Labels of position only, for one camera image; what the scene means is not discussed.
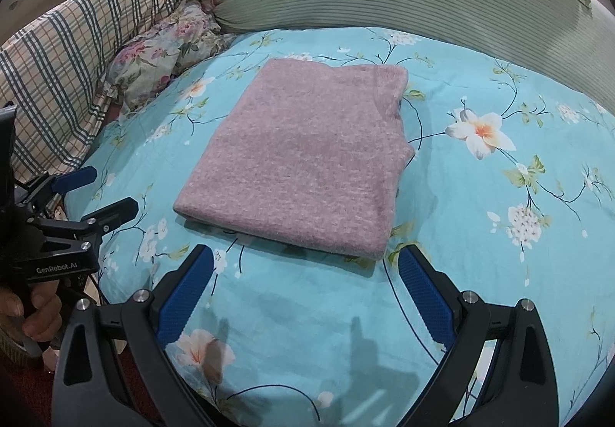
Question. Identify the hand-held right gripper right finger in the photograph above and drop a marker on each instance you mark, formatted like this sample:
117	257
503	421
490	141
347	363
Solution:
427	297

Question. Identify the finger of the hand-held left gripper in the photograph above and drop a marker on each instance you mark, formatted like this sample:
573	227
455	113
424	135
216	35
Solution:
113	213
74	179

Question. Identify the mauve pink towel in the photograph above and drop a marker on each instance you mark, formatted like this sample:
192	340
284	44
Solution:
298	153

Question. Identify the blue floral bedsheet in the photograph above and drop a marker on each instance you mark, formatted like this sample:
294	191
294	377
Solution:
480	239

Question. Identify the plaid blanket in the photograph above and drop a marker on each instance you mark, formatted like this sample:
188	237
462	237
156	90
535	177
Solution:
72	47

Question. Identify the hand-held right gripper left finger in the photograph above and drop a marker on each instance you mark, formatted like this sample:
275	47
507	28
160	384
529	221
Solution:
185	302

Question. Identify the floral ruffled pillow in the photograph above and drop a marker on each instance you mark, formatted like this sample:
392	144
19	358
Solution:
168	47

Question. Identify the person's left hand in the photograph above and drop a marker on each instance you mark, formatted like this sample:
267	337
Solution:
43	316

